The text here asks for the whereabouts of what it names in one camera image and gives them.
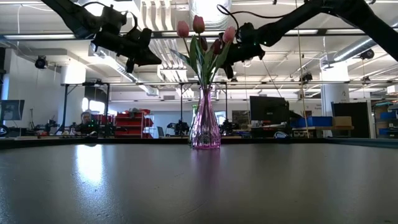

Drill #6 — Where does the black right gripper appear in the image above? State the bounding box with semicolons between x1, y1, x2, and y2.
224;22;266;80

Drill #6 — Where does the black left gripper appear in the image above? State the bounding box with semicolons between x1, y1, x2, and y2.
92;30;162;74

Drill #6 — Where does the dark magenta artificial tulip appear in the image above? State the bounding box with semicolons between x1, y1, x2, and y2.
211;39;223;56

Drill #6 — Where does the pink artificial tulip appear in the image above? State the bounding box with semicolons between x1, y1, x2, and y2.
206;26;236;88
169;20;203;88
189;14;208;88

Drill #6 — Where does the pink glass vase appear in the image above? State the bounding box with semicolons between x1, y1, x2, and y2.
190;86;221;150

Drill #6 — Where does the large black computer monitor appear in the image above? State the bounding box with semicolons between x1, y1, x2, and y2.
249;95;290;128

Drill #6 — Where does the red shelving unit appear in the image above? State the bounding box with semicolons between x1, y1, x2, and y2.
93;108;155;139

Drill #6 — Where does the person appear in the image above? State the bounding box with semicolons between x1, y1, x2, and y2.
80;111;94;126

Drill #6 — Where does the blue plastic bin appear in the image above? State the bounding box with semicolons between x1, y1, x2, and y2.
289;116;333;128

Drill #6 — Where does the wooden background table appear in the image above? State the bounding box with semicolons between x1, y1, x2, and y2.
290;125;355;139

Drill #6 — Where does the brown cardboard box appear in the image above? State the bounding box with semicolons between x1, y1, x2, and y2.
333;116;353;127

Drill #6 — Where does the black cabinet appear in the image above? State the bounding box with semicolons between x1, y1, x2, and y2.
331;101;369;139

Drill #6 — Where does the shelf with blue bins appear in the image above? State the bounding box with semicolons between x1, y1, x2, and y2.
373;102;398;139

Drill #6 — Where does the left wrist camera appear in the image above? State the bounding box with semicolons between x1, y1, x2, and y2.
134;27;153;44

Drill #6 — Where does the black metal station frame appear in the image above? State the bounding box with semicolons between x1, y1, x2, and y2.
63;81;229;138

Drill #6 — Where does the wide silver ventilation duct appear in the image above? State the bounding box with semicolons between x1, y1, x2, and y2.
188;0;233;80

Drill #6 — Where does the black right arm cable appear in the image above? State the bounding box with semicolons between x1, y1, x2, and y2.
216;3;292;32

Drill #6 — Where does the thin hanging cord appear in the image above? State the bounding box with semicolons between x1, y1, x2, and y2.
295;26;309;138

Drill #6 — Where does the black overhead frame bar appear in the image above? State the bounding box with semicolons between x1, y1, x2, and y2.
0;28;346;41

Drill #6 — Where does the black aluminium table frame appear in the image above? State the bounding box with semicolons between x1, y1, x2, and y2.
0;136;398;150

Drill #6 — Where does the slanted silver ventilation duct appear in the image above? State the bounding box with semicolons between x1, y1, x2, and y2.
333;35;374;63

